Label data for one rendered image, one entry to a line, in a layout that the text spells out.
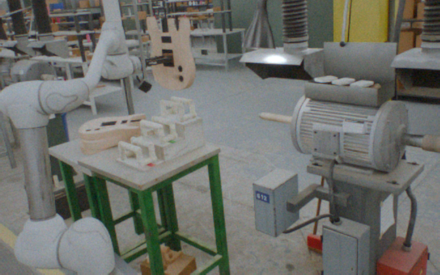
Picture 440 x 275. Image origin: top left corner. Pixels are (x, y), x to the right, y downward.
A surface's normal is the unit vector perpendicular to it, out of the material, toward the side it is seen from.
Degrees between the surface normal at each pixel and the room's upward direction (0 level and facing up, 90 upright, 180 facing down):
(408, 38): 90
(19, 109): 84
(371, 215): 90
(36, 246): 75
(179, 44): 89
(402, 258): 0
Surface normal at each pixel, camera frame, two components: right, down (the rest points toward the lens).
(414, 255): -0.09, -0.94
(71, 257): -0.20, 0.22
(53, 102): 0.04, 0.32
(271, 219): -0.68, 0.29
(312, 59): 0.73, 0.15
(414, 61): -0.49, -0.57
